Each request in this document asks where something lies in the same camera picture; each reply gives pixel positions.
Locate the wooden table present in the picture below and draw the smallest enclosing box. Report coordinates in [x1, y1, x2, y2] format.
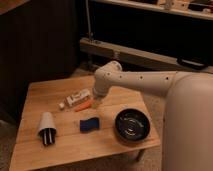
[9, 76, 160, 171]

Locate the long grey case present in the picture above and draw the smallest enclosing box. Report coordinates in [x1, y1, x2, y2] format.
[80, 38, 213, 74]

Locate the black bowl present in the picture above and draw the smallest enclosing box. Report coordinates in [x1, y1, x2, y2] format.
[114, 108, 151, 143]

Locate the blue sponge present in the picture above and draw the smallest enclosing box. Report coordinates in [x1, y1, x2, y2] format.
[80, 117, 100, 133]

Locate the wooden shelf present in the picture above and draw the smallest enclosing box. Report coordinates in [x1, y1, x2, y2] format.
[92, 0, 213, 21]

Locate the white cup with black utensils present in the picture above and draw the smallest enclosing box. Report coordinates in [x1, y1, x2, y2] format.
[38, 112, 57, 146]

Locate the black case handle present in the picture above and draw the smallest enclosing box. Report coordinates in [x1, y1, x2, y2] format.
[176, 58, 208, 70]

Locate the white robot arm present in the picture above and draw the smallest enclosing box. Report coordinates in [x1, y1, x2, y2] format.
[93, 61, 213, 171]

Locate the metal pole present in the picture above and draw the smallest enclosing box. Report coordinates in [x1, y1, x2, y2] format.
[85, 0, 93, 41]

